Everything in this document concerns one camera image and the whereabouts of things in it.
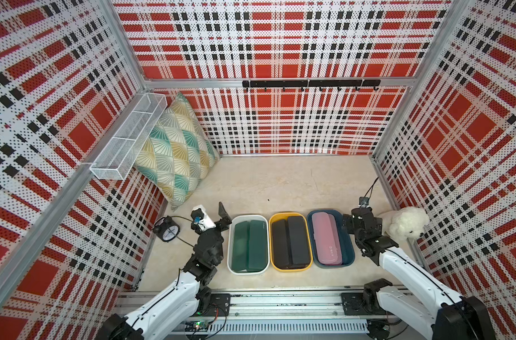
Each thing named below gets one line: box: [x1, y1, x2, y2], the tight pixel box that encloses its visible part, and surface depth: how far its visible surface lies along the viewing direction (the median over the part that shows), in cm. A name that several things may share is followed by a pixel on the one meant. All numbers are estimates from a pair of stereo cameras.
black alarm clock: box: [152, 215, 181, 243], surface depth 88 cm
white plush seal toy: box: [378, 206, 431, 243], surface depth 76 cm
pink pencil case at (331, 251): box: [321, 211, 343, 266], surface depth 85 cm
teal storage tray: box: [306, 209, 356, 269], surface depth 86 cm
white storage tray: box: [226, 214, 271, 276], surface depth 86 cm
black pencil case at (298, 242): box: [287, 216, 310, 269], surface depth 84 cm
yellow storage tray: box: [268, 211, 314, 272], surface depth 86 cm
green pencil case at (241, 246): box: [231, 221, 251, 272], surface depth 86 cm
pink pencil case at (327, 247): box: [311, 211, 343, 266], surface depth 86 cm
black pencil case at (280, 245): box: [272, 218, 293, 269], surface depth 88 cm
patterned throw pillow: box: [134, 92, 220, 211], surface depth 92 cm
